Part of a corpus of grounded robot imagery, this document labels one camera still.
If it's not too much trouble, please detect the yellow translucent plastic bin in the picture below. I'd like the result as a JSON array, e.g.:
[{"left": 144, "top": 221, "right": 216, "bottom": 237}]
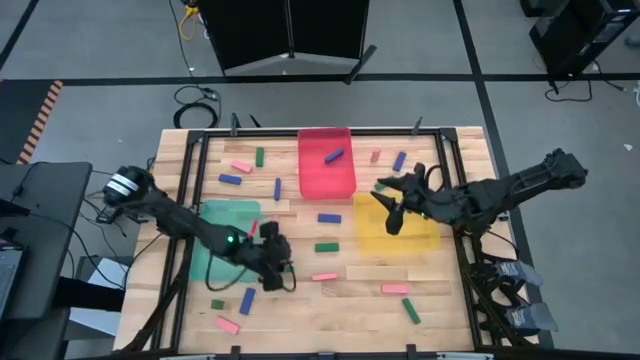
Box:
[{"left": 352, "top": 192, "right": 442, "bottom": 254}]

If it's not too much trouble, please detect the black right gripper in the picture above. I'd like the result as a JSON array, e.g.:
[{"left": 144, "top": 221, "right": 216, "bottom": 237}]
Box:
[{"left": 369, "top": 162, "right": 454, "bottom": 237}]

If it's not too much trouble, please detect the white box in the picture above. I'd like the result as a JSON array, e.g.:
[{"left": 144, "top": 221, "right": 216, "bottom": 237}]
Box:
[{"left": 69, "top": 255, "right": 132, "bottom": 341}]

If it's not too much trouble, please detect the black aluminium table frame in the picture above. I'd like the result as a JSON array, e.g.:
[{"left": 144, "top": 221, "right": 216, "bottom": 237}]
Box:
[{"left": 119, "top": 113, "right": 539, "bottom": 360}]

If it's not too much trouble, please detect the black mat with hazard stripe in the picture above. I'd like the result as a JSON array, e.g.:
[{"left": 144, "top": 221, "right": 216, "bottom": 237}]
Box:
[{"left": 0, "top": 79, "right": 65, "bottom": 165}]

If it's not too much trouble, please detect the black desk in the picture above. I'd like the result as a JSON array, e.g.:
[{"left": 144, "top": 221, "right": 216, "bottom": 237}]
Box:
[{"left": 0, "top": 160, "right": 94, "bottom": 321}]

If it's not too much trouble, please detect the black folding partition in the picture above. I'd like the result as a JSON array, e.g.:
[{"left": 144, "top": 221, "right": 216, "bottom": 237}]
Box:
[{"left": 197, "top": 0, "right": 379, "bottom": 86}]

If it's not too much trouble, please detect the black equipment rack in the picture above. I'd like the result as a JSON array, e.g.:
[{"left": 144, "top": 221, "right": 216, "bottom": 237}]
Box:
[{"left": 519, "top": 0, "right": 640, "bottom": 76}]

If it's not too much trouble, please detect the black thin floor cable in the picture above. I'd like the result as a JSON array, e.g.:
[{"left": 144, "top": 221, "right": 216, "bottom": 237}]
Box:
[{"left": 543, "top": 74, "right": 626, "bottom": 104}]

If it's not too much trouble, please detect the black laptop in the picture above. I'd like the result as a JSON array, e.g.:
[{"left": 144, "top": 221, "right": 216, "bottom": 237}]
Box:
[{"left": 0, "top": 244, "right": 25, "bottom": 324}]

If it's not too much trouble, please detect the yellow cable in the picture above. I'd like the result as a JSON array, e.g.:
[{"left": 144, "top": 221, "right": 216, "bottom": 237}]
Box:
[{"left": 178, "top": 3, "right": 200, "bottom": 42}]

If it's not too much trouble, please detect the grey blue fabric pouch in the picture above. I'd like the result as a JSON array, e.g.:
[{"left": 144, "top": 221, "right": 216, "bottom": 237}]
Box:
[
  {"left": 494, "top": 259, "right": 545, "bottom": 288},
  {"left": 504, "top": 302, "right": 560, "bottom": 334}
]

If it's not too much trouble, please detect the teal translucent plastic bin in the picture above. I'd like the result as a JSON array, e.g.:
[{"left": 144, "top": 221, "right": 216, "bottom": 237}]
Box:
[{"left": 188, "top": 199, "right": 264, "bottom": 284}]

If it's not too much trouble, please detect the red translucent plastic bin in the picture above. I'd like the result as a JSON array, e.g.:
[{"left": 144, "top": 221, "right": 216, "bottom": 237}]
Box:
[{"left": 297, "top": 127, "right": 358, "bottom": 201}]

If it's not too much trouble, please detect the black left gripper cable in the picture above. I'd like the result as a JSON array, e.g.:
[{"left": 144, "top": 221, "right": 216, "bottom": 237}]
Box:
[{"left": 204, "top": 249, "right": 297, "bottom": 293}]

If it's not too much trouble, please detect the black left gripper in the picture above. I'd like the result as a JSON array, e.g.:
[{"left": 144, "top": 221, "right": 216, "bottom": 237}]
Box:
[{"left": 238, "top": 221, "right": 295, "bottom": 293}]

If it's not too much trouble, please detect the black coiled floor cable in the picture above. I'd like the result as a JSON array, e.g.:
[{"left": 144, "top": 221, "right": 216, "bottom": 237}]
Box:
[{"left": 172, "top": 84, "right": 222, "bottom": 130}]

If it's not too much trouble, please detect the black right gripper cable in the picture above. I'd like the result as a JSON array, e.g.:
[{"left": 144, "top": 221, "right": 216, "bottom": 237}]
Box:
[{"left": 423, "top": 163, "right": 447, "bottom": 194}]

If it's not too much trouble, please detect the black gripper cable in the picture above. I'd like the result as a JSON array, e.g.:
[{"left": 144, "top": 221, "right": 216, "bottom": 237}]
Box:
[
  {"left": 204, "top": 249, "right": 297, "bottom": 293},
  {"left": 423, "top": 163, "right": 447, "bottom": 194}
]

